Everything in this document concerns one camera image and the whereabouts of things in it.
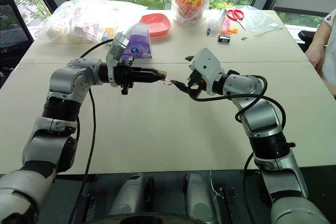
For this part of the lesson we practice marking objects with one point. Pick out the yellow and blue small tube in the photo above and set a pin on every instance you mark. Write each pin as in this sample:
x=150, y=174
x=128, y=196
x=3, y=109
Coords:
x=108, y=33

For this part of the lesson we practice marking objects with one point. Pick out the grey rounded robot leg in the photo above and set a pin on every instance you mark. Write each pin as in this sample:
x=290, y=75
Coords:
x=132, y=195
x=200, y=197

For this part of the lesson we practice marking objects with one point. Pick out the red plastic plate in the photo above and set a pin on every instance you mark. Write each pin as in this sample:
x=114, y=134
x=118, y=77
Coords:
x=155, y=24

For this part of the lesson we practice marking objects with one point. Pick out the bystander's bare forearm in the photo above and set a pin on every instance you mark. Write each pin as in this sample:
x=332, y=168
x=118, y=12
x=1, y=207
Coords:
x=315, y=48

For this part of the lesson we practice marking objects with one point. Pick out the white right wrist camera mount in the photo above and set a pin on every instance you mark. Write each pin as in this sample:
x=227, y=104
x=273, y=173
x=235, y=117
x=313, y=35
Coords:
x=206, y=65

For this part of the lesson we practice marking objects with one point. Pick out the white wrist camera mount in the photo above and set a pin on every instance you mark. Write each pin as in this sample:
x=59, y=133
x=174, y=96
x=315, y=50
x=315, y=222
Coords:
x=206, y=65
x=113, y=56

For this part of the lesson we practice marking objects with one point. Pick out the crumpled clear plastic bag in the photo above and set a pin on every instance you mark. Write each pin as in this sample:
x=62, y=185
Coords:
x=258, y=18

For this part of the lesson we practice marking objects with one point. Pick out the large clear plastic bag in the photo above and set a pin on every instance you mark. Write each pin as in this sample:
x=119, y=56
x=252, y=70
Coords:
x=84, y=20

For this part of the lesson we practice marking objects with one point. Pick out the brass padlock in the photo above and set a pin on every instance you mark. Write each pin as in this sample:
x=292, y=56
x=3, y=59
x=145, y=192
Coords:
x=162, y=75

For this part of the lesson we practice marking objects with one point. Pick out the black metal bracket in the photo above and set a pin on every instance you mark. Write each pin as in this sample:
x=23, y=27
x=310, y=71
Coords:
x=231, y=205

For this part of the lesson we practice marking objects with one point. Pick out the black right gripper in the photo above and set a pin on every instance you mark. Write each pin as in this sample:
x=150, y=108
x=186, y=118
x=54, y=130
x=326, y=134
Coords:
x=195, y=87

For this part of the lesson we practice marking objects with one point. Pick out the small clear packet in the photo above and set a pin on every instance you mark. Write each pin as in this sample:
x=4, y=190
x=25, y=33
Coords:
x=217, y=19

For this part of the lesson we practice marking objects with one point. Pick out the small black box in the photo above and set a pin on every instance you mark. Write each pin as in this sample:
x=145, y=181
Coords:
x=224, y=38

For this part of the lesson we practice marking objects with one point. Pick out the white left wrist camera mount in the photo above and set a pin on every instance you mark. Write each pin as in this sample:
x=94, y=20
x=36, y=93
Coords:
x=113, y=56

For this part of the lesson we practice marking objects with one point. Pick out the black mesh office chair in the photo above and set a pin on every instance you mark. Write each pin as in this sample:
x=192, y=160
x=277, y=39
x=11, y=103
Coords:
x=13, y=32

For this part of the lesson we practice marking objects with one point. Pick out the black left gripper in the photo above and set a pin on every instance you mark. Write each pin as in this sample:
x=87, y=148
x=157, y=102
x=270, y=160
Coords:
x=125, y=74

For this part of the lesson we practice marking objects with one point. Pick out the small orange plastic piece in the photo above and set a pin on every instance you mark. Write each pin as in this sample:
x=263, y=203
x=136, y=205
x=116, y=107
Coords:
x=232, y=31

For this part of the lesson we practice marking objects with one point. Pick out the blue pen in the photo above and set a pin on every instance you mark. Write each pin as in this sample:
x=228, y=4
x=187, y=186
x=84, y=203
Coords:
x=208, y=29

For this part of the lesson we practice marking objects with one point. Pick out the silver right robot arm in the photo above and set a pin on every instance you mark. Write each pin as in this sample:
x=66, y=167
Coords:
x=262, y=121

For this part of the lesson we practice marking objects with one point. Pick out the pink marker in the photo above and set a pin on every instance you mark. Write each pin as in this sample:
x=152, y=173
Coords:
x=225, y=25

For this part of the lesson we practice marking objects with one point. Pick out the black chair armrest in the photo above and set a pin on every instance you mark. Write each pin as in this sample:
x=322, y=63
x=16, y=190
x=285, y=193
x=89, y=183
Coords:
x=305, y=39

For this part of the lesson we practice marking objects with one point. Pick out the small white card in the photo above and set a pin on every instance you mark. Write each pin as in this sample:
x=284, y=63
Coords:
x=273, y=25

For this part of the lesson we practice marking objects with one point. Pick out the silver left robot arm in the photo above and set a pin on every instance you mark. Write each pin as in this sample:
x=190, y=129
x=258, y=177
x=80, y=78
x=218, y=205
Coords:
x=65, y=82

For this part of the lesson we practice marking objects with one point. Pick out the person in white shirt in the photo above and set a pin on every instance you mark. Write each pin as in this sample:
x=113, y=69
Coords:
x=331, y=51

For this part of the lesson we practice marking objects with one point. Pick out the purple tissue pack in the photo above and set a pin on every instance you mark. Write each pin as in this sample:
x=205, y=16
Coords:
x=140, y=43

